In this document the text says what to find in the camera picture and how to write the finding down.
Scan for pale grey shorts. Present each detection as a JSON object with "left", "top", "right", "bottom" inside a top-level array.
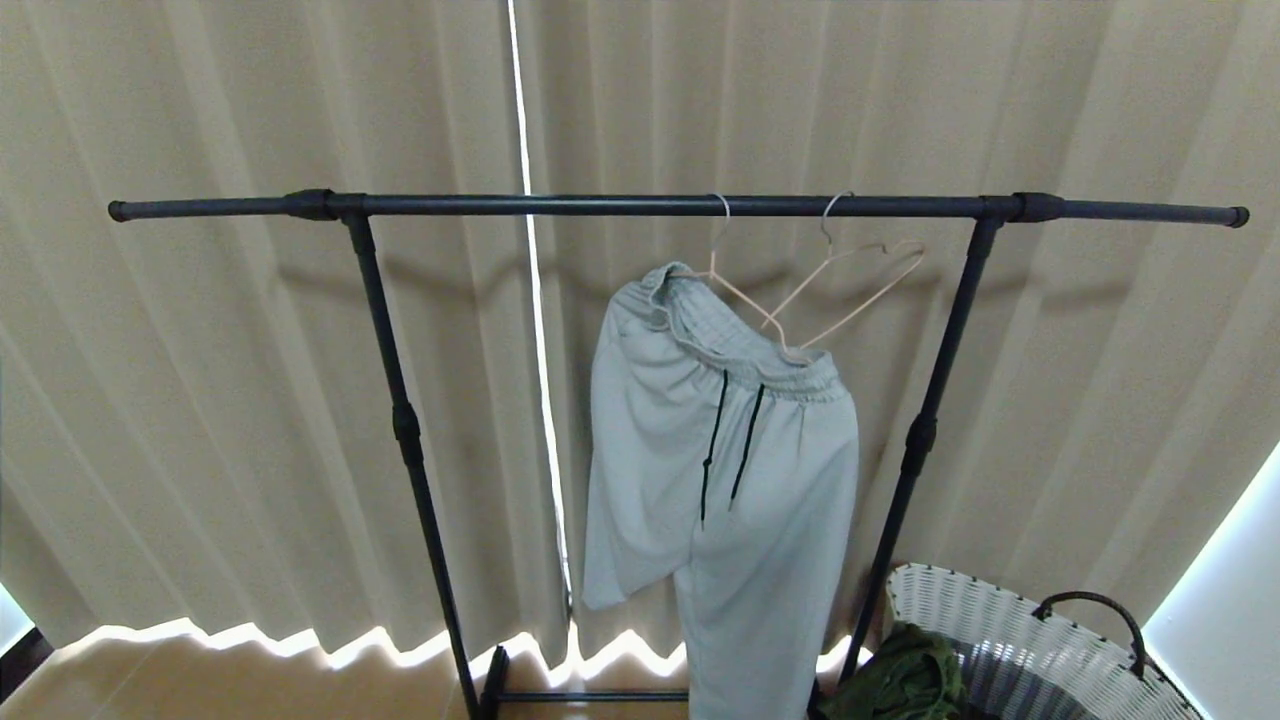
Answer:
[{"left": 582, "top": 262, "right": 859, "bottom": 720}]

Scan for green garment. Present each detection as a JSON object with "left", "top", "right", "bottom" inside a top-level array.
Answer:
[{"left": 820, "top": 622, "right": 969, "bottom": 720}]

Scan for white laundry basket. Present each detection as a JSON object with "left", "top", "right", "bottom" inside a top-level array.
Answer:
[{"left": 885, "top": 562, "right": 1208, "bottom": 720}]

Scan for pink clothes hanger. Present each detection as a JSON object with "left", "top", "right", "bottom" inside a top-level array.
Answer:
[
  {"left": 760, "top": 190, "right": 927, "bottom": 351},
  {"left": 672, "top": 193, "right": 817, "bottom": 367}
]

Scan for black clothes rack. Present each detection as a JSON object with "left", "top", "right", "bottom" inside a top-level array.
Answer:
[{"left": 108, "top": 188, "right": 1251, "bottom": 720}]

